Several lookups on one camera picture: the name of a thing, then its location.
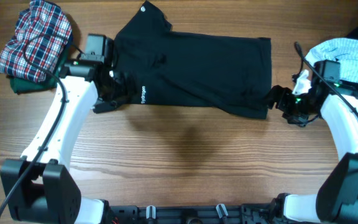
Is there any black t-shirt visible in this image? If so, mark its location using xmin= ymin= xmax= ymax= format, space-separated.
xmin=114 ymin=1 xmax=272 ymax=119

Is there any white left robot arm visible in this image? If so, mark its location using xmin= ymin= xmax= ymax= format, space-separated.
xmin=0 ymin=60 xmax=135 ymax=223

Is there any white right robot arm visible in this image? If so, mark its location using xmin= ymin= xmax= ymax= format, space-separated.
xmin=266 ymin=70 xmax=358 ymax=223

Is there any light blue striped shirt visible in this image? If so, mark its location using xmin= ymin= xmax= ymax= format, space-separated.
xmin=305 ymin=38 xmax=358 ymax=83

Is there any plaid folded shirt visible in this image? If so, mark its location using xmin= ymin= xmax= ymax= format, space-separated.
xmin=0 ymin=1 xmax=72 ymax=83

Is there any green folded garment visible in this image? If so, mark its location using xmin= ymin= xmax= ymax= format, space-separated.
xmin=9 ymin=46 xmax=69 ymax=95

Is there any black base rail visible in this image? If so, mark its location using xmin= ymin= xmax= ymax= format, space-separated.
xmin=111 ymin=203 xmax=296 ymax=224

